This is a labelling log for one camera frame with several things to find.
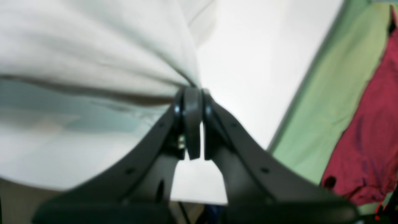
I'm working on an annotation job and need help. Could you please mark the beige t-shirt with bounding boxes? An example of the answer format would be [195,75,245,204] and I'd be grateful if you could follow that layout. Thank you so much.
[1,0,218,190]

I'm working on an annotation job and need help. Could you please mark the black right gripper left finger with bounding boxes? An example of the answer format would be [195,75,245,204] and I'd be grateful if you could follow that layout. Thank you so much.
[32,87,202,224]

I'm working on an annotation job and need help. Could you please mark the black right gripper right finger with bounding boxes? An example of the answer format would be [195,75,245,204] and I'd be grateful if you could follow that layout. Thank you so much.
[202,89,361,224]

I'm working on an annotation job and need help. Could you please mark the red cloth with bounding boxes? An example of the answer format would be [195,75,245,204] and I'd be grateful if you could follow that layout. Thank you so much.
[321,6,398,206]

